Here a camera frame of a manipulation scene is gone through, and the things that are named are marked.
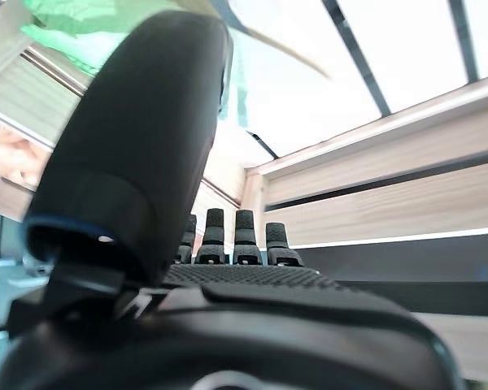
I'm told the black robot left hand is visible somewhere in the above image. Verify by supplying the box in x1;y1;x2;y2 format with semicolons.
0;10;468;390

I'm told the green white napa cabbage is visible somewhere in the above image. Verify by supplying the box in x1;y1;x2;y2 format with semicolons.
20;0;251;128

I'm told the wooden slat crate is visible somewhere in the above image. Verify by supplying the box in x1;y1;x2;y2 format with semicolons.
243;72;488;385
0;0;94;223

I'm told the tan potato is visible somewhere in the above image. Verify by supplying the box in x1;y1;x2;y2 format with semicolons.
0;117;54;192

